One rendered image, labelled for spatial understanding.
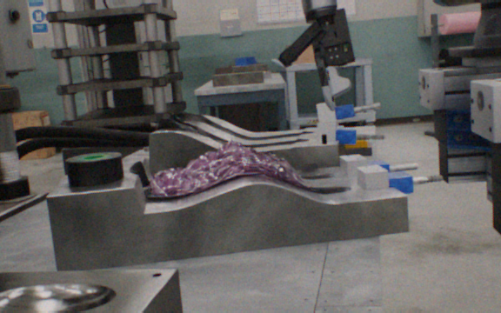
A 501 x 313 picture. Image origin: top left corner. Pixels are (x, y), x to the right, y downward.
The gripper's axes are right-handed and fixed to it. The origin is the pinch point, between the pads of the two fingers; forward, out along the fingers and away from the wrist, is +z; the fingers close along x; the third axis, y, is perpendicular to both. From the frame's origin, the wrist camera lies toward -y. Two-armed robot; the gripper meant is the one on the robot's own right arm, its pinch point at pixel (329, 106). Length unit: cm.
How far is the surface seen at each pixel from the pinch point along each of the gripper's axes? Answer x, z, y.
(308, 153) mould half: -17.1, 8.8, -4.4
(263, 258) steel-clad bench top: -54, 21, -9
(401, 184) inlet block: -38.1, 15.8, 11.2
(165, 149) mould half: -17.6, 2.6, -32.3
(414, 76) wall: 648, -44, 59
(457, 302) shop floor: 125, 83, 26
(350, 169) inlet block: -29.9, 12.6, 3.7
